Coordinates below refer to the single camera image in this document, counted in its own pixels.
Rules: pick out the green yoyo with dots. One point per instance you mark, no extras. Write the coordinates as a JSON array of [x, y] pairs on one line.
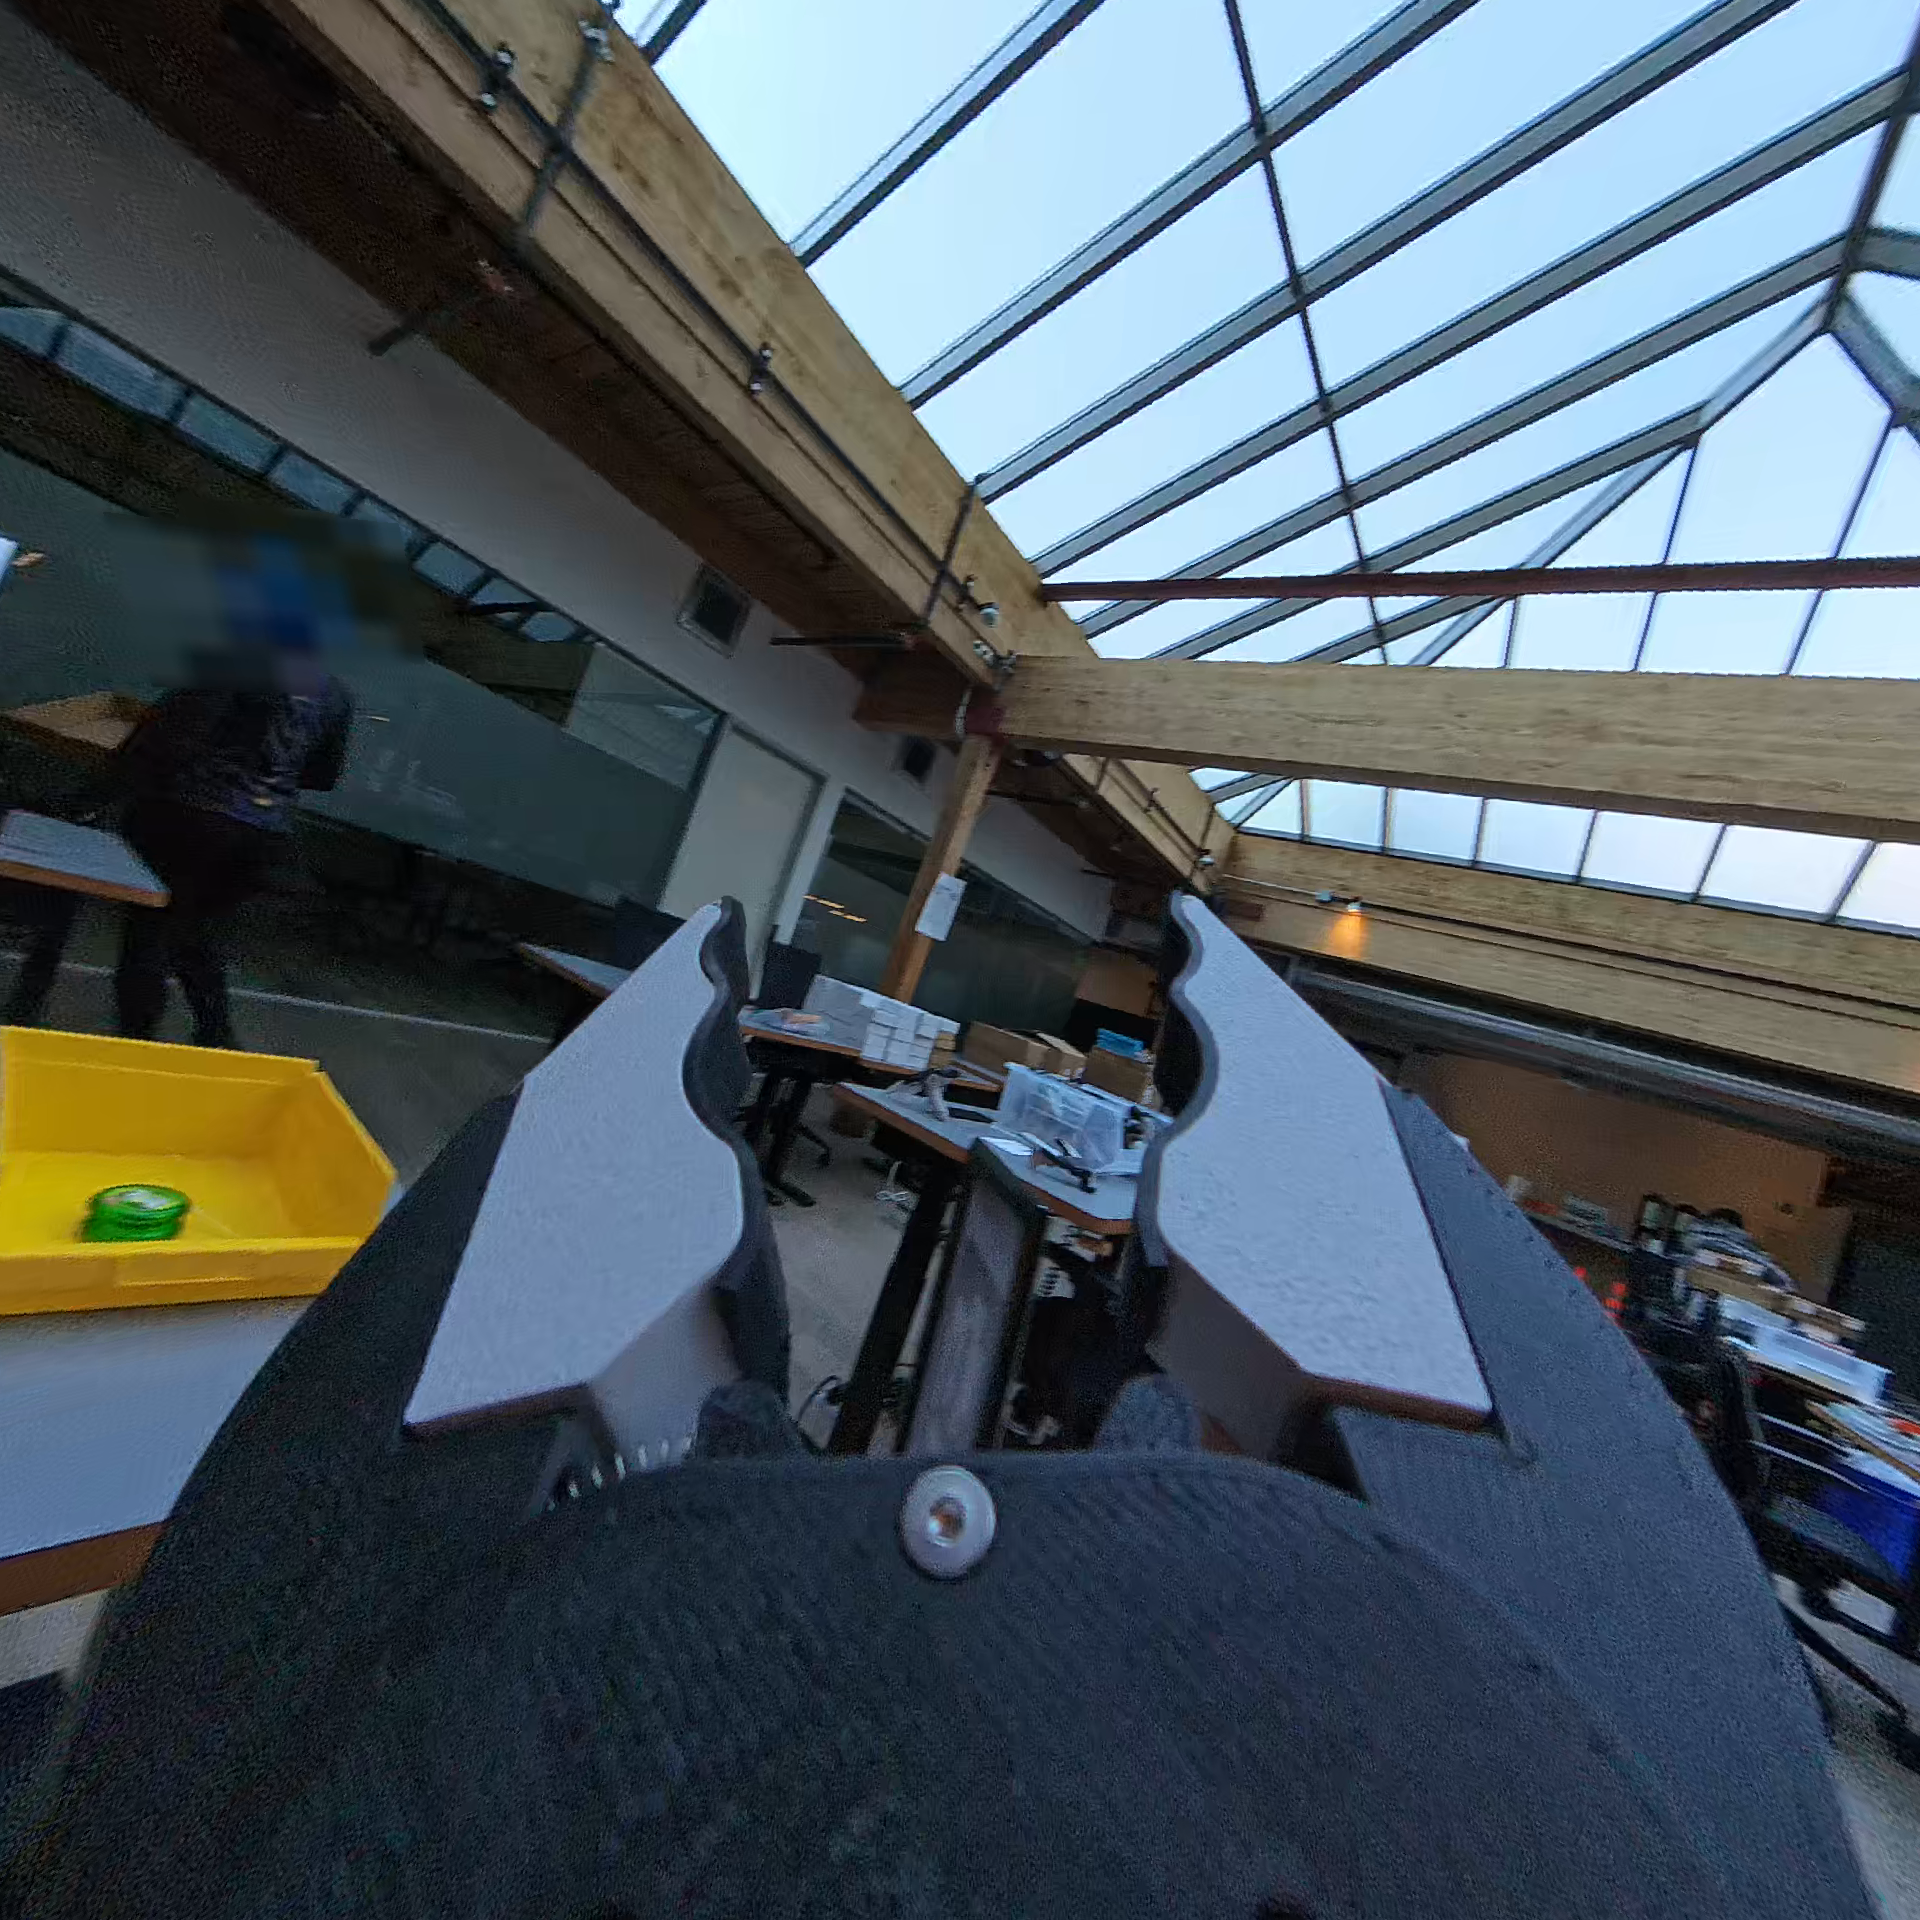
[[136, 1212]]

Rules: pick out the white paper notice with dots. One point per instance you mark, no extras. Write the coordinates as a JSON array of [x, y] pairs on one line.
[[946, 909]]

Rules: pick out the yellow plastic bin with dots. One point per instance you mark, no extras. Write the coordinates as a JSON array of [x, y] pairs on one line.
[[226, 1125]]

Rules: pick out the silver ventilation duct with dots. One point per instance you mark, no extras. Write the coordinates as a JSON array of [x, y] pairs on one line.
[[1652, 1066]]

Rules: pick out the large wooden ceiling beam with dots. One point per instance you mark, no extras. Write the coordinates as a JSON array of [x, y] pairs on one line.
[[1500, 734]]

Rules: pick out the stack of white boxes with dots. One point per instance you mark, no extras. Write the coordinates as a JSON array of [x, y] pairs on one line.
[[885, 1021]]

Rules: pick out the cardboard box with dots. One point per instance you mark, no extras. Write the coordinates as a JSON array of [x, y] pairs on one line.
[[1020, 1049], [1118, 1072]]

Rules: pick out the white top office desk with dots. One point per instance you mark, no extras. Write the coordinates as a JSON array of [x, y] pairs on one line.
[[580, 968], [1799, 1336], [76, 862], [902, 1118]]

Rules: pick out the white wall vent grille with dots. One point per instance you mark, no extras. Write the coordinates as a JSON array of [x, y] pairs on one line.
[[717, 609]]

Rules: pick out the rust red ceiling pipe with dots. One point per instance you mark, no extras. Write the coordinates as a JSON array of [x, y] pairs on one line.
[[1500, 582]]

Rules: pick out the wooden post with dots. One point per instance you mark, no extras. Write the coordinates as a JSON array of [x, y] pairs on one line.
[[946, 839]]

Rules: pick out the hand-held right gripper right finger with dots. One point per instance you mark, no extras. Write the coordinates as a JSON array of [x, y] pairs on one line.
[[1290, 1200]]

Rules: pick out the clear plastic bin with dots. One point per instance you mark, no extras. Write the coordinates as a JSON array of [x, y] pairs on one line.
[[1074, 1118]]

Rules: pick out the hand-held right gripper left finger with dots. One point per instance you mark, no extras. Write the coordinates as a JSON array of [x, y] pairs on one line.
[[600, 1200]]

